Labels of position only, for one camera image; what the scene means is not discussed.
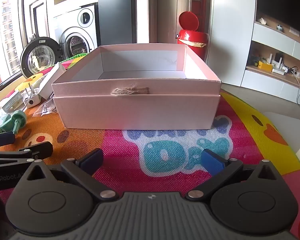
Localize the white charger plug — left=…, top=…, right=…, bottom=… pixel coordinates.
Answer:
left=22, top=84, right=42, bottom=109

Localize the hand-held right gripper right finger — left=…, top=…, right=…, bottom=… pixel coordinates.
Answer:
left=185, top=149, right=280, bottom=201

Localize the white router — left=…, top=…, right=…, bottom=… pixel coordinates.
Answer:
left=266, top=52, right=284, bottom=70

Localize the white wooden television cabinet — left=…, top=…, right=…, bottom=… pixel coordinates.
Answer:
left=241, top=20, right=300, bottom=93

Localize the red door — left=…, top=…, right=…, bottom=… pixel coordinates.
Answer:
left=189, top=0, right=207, bottom=32

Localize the green toy vehicle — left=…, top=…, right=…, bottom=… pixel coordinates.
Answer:
left=250, top=55, right=262, bottom=67

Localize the small white box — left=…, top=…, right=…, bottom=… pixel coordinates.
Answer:
left=37, top=62, right=67, bottom=100

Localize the round washing machine door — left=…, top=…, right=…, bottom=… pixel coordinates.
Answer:
left=19, top=36, right=62, bottom=78

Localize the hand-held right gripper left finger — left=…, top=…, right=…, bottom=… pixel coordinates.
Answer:
left=27, top=148, right=117, bottom=201

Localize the clear bag with black part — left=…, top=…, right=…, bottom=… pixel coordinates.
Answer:
left=32, top=97, right=58, bottom=117

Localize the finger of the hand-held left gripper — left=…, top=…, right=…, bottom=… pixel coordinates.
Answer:
left=0, top=141, right=53, bottom=167
left=0, top=132, right=16, bottom=149

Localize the colourful cartoon play mat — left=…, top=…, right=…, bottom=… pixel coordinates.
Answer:
left=0, top=52, right=300, bottom=240

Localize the black television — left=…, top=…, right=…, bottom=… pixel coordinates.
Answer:
left=256, top=0, right=300, bottom=37

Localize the window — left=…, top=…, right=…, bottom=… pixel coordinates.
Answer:
left=0, top=0, right=27, bottom=94

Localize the silver washing machine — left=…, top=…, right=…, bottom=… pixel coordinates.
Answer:
left=52, top=2, right=99, bottom=58

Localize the grey tall cabinet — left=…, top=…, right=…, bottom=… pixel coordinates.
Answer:
left=97, top=0, right=138, bottom=46

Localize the green plastic plug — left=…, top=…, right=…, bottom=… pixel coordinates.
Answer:
left=0, top=114, right=14, bottom=134
left=11, top=110, right=28, bottom=134

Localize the pink cardboard box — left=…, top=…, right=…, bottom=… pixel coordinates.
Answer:
left=51, top=43, right=222, bottom=130

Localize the white cable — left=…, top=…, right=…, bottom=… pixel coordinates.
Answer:
left=291, top=66, right=300, bottom=107

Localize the red trash can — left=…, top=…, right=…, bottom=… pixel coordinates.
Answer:
left=176, top=11, right=210, bottom=62

